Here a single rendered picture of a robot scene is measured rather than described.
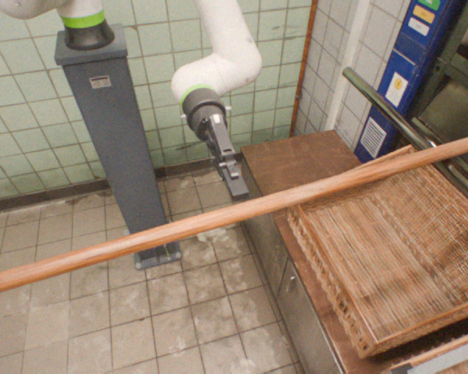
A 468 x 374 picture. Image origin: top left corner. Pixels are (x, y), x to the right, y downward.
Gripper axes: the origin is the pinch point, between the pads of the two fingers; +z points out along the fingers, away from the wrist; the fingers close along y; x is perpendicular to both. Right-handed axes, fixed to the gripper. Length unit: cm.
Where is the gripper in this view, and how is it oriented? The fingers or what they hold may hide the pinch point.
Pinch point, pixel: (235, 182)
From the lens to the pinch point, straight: 59.7
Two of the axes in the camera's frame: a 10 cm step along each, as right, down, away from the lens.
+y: 0.0, 6.7, 7.5
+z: 2.9, 7.1, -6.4
